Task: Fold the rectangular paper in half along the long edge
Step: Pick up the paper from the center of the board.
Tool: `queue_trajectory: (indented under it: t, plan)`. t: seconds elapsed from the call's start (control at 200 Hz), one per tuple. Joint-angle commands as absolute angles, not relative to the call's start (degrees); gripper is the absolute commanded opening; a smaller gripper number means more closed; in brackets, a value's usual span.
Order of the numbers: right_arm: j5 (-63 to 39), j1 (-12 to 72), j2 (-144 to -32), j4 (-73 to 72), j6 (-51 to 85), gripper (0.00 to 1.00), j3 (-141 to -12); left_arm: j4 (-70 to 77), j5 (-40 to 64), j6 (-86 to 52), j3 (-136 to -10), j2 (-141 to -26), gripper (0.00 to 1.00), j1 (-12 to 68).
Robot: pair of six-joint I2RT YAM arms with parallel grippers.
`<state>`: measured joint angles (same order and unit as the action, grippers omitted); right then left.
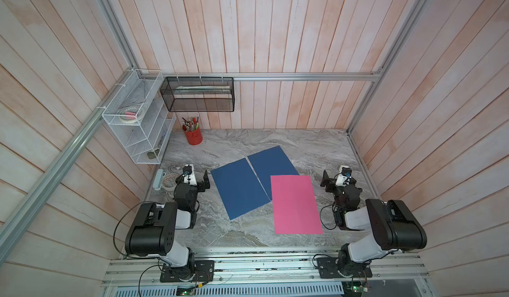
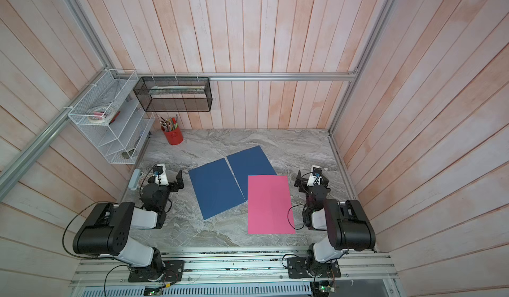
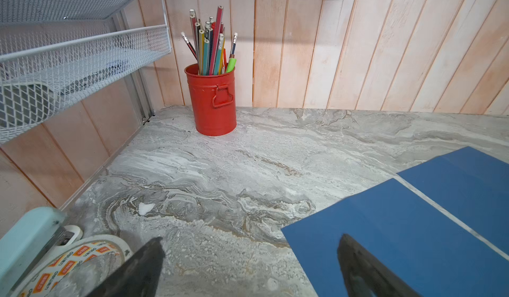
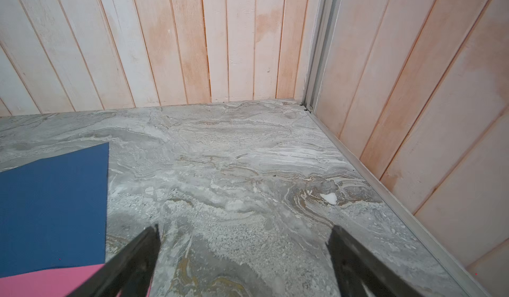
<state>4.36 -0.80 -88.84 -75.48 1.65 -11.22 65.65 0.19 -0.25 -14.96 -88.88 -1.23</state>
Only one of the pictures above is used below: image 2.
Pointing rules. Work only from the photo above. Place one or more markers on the blue paper sheet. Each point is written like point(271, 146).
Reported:
point(215, 188)
point(252, 161)

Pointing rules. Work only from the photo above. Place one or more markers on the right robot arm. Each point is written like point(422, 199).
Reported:
point(346, 223)

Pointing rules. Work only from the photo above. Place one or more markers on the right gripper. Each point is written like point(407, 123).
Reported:
point(303, 189)

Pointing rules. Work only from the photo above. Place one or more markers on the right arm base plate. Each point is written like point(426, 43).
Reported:
point(301, 267)

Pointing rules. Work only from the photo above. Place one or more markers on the aluminium frame rail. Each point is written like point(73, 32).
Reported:
point(208, 265)

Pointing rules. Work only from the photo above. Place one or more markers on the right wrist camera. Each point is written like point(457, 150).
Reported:
point(315, 177)

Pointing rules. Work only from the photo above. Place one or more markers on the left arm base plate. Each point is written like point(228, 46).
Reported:
point(165, 271)

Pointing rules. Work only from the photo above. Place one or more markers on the black mesh wall basket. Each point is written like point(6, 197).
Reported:
point(174, 94)

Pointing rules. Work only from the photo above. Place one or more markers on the tape roll in rack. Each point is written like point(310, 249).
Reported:
point(100, 114)

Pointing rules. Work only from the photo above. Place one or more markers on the left blue paper sheet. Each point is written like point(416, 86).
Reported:
point(215, 188)

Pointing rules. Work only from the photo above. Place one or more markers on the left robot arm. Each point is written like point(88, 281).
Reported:
point(105, 233)

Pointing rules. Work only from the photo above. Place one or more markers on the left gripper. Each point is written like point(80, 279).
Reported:
point(180, 184)

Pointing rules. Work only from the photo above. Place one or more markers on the pink rectangular paper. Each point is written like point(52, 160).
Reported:
point(269, 205)

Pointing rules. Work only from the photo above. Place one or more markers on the right blue paper sheet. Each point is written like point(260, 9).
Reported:
point(252, 161)

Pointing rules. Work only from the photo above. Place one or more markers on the white wire shelf rack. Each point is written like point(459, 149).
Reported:
point(121, 141)

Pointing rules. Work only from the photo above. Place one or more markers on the red pen cup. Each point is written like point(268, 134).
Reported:
point(171, 130)

